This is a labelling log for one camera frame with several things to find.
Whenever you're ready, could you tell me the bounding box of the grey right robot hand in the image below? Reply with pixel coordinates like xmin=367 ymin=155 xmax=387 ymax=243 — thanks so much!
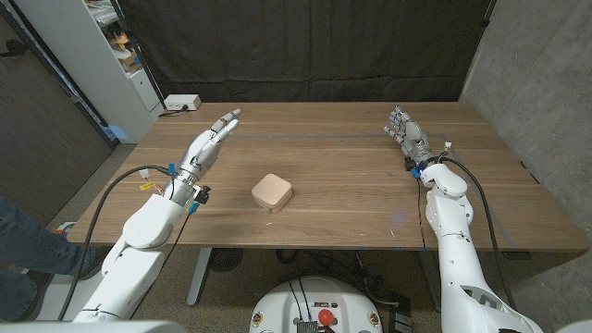
xmin=382 ymin=105 xmax=438 ymax=171

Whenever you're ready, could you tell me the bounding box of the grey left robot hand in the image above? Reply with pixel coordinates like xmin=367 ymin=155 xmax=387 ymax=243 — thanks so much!
xmin=170 ymin=108 xmax=242 ymax=205

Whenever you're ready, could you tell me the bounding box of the pink square jewelry box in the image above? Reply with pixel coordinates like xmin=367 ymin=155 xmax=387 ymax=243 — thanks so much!
xmin=251 ymin=173 xmax=294 ymax=215

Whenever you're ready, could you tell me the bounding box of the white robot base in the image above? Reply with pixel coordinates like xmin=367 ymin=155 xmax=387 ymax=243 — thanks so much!
xmin=248 ymin=276 xmax=384 ymax=333

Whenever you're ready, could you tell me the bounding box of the white power strip box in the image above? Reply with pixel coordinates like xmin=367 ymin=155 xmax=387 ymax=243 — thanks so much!
xmin=164 ymin=93 xmax=203 ymax=112

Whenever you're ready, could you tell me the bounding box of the brown cardboard box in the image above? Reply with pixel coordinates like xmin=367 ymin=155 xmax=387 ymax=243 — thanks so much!
xmin=117 ymin=48 xmax=142 ymax=73

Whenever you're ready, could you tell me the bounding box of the black backdrop stand pole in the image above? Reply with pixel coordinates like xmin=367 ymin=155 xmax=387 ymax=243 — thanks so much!
xmin=108 ymin=0 xmax=167 ymax=110

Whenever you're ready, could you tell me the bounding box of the round black floor fan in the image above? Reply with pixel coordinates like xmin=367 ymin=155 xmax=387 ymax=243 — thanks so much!
xmin=208 ymin=248 xmax=245 ymax=273

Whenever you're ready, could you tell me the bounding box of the black fabric backdrop curtain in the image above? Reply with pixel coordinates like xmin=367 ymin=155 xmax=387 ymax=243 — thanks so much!
xmin=117 ymin=0 xmax=496 ymax=104

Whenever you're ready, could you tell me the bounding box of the yellow toy figure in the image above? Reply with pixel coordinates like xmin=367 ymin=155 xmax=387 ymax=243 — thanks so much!
xmin=109 ymin=31 xmax=130 ymax=52

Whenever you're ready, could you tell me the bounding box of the white shelf cabinet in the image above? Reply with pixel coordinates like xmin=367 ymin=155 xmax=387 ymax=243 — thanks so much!
xmin=13 ymin=0 xmax=166 ymax=144

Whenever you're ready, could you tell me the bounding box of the orange white floor item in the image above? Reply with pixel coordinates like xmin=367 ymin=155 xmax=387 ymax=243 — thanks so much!
xmin=52 ymin=220 xmax=78 ymax=238

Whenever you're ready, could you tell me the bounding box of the person's leg in jeans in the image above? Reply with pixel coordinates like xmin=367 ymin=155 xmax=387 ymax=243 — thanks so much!
xmin=0 ymin=193 xmax=101 ymax=323

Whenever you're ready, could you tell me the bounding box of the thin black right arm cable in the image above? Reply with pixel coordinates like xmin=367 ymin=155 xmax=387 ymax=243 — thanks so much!
xmin=415 ymin=178 xmax=427 ymax=251

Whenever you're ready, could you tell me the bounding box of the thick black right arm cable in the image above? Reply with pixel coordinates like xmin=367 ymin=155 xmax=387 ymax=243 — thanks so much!
xmin=438 ymin=156 xmax=518 ymax=312

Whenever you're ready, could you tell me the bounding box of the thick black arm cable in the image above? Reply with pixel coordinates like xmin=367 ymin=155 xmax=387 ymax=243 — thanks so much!
xmin=57 ymin=165 xmax=178 ymax=322
xmin=438 ymin=156 xmax=518 ymax=312

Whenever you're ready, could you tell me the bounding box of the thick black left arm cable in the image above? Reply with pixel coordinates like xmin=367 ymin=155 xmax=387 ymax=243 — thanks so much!
xmin=57 ymin=165 xmax=178 ymax=322

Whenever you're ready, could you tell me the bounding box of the black door handle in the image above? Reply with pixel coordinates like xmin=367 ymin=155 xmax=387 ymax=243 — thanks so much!
xmin=0 ymin=39 xmax=29 ymax=58

